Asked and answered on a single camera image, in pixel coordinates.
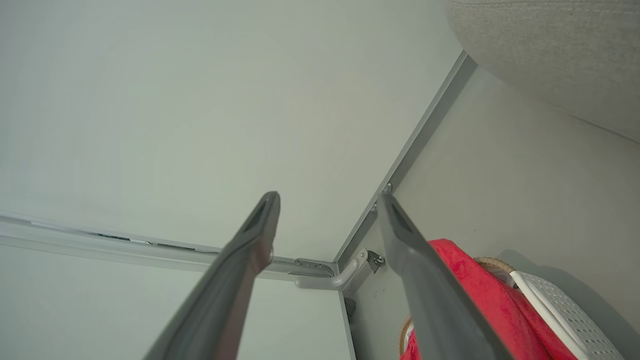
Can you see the grey fabric sofa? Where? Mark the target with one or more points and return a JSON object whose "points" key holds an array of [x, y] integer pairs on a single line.
{"points": [[550, 50]]}

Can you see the red and white garment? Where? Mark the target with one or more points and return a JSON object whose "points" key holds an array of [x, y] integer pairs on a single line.
{"points": [[490, 300]]}

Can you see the black caster wheel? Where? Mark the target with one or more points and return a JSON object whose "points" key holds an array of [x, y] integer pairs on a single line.
{"points": [[376, 261]]}

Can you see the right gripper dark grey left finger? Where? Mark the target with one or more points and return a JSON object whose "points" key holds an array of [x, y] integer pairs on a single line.
{"points": [[220, 300]]}

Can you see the small metal rail screw foot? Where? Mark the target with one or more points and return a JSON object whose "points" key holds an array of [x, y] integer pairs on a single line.
{"points": [[387, 188], [373, 206]]}

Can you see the grey partition foot with caster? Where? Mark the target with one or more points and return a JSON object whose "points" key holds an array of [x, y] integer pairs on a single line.
{"points": [[330, 281]]}

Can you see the long grey metal panel rail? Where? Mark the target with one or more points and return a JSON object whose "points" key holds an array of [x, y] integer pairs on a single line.
{"points": [[425, 130]]}

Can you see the white laundry basket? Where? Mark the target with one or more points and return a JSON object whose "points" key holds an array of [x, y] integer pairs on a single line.
{"points": [[565, 310]]}

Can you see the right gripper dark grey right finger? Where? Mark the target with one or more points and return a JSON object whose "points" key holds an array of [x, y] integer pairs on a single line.
{"points": [[435, 310]]}

